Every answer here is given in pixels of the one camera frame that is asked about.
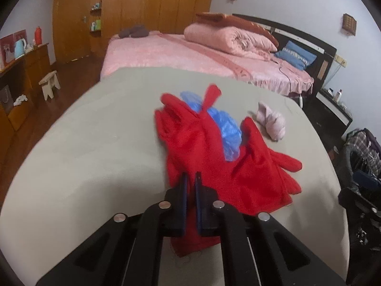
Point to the light blue kettle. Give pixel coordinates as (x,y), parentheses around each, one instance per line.
(20,47)

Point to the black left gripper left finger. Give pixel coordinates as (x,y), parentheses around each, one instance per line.
(164,219)

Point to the small white stool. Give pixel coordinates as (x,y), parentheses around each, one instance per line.
(47,84)

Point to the red picture on desk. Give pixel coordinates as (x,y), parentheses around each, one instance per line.
(7,47)

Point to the wooden wardrobe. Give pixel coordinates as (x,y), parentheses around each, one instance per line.
(84,27)

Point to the pink knotted sock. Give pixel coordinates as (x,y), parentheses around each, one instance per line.
(273,122)

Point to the beige table cloth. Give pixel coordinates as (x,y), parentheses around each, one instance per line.
(103,156)

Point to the white lotion bottle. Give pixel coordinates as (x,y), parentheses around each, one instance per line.
(338,96)

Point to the blue pillow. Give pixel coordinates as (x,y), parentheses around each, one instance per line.
(296,56)

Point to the red thermos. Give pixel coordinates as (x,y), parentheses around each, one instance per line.
(38,36)

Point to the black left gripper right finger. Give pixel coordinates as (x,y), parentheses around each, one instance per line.
(215,217)

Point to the bed with pink sheet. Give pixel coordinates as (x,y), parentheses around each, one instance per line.
(277,75)

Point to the folded pink quilt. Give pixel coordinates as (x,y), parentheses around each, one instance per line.
(231,40)

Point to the plaid cloth covered chair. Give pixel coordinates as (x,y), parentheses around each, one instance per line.
(361,151)

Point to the wooden desk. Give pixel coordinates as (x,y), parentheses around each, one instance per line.
(22,77)

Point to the brown wall ornament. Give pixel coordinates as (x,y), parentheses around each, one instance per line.
(349,24)

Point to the blue plastic bag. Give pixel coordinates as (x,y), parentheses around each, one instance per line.
(230,132)

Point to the red gloves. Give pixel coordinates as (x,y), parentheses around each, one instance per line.
(258,181)

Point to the black nightstand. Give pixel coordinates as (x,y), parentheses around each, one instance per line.
(329,120)

